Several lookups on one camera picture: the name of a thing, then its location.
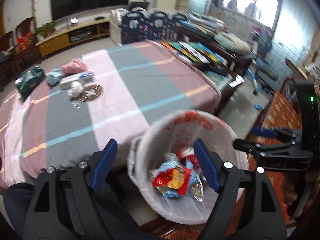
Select red cardboard box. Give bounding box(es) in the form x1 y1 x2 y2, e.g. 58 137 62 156
177 147 200 170

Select clear printed plastic bag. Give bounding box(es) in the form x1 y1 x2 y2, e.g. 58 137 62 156
185 173 204 207

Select small red snack packet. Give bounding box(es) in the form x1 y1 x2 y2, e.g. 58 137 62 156
152 167 195 195

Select white tissue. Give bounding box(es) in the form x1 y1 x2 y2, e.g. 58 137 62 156
67 81 84 99

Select white toothpaste box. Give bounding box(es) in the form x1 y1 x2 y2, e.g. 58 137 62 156
59 71 94 90

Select light blue face mask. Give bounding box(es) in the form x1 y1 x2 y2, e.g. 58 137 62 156
46 71 63 86

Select pink wrapper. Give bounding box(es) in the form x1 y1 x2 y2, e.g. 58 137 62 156
61 58 88 74

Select person right hand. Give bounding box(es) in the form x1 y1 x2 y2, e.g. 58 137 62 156
282 171 319 206

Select red gold patterned sofa cushion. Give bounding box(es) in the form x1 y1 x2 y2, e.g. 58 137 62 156
150 90 303 240

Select white bin with plastic liner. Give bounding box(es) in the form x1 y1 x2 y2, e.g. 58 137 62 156
127 110 249 225

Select person legs in jeans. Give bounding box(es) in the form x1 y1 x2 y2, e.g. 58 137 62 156
2 179 161 240

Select dark wooden coffee table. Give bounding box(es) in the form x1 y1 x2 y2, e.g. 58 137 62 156
159 27 256 111

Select striped pink grey tablecloth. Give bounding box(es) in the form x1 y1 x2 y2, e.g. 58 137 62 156
1 41 221 192

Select blue child chair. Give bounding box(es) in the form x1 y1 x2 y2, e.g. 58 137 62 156
246 29 278 95

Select grey green cushion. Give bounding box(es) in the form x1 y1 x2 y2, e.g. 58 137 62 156
214 32 251 55

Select colourful picture books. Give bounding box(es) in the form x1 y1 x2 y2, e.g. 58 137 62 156
159 41 227 64

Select dark green tissue pack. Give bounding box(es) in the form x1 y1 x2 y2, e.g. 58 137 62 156
15 66 46 101

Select wooden tv cabinet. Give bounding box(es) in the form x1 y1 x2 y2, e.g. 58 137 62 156
36 18 110 58

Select navy white baby fence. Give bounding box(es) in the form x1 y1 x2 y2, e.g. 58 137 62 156
110 7 188 46

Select red gift box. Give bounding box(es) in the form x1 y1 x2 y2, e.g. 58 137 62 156
17 32 34 53

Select wooden armchair with bag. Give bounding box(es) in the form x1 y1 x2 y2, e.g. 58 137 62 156
1 31 18 92

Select potted green plant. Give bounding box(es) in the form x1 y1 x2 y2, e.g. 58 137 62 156
35 22 55 38

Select wooden armchair with red box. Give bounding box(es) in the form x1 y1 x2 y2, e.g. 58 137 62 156
16 17 41 66

